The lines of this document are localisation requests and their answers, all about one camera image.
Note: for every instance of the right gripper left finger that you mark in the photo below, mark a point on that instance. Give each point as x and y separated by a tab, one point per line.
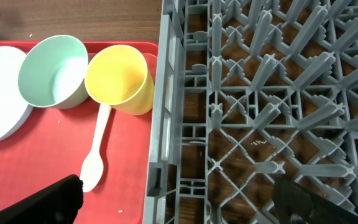
58	203

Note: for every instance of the white plastic spoon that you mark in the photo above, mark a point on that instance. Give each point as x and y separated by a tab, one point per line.
92	168

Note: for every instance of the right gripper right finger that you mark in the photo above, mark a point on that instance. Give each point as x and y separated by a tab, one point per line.
295	204

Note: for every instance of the yellow plastic cup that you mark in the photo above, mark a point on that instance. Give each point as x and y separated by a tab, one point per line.
118	78

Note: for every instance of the grey dishwasher rack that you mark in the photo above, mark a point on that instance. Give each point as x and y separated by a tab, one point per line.
248	92

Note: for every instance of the mint green bowl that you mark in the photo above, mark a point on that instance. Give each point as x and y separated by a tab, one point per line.
53	73

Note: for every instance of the light blue plate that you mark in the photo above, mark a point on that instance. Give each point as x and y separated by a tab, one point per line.
14	110

